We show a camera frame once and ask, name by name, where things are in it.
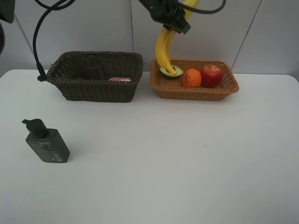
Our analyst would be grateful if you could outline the brown translucent plastic cup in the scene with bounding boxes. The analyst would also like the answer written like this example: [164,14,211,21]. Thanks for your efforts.
[62,53,84,80]

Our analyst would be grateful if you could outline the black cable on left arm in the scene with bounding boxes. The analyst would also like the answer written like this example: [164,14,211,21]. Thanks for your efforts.
[32,0,77,82]

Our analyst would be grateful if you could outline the orange tangerine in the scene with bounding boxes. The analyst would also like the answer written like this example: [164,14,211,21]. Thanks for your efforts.
[183,69,201,88]

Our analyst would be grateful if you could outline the halved avocado with pit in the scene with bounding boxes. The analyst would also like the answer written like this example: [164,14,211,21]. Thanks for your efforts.
[160,65,184,79]

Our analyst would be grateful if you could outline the dark brown wicker basket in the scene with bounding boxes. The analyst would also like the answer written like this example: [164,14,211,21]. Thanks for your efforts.
[47,51,143,103]

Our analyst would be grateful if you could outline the light orange wicker basket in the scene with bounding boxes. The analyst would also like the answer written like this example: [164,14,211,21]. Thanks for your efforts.
[150,59,239,101]

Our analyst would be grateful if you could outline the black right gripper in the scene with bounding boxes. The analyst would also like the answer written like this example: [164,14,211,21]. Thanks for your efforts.
[139,0,191,34]

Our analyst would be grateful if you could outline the red apple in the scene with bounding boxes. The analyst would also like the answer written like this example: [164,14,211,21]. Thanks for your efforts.
[201,64,224,88]

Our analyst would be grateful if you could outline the dark green pump bottle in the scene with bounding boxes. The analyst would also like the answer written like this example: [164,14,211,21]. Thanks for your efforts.
[22,119,70,163]

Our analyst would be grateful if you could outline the pink detergent bottle white cap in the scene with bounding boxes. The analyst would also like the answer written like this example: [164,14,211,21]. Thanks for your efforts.
[108,77,132,82]

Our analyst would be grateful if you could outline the purple translucent plastic cup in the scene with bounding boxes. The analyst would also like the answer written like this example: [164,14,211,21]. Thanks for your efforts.
[82,56,106,80]

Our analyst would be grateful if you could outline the yellow banana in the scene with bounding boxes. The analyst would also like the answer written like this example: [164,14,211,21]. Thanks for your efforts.
[155,1,193,74]

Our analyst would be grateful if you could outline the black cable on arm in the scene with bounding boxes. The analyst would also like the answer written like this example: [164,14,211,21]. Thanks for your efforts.
[172,0,227,14]
[32,0,77,82]

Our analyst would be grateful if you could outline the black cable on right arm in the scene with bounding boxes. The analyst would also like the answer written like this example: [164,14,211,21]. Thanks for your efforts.
[172,0,227,14]

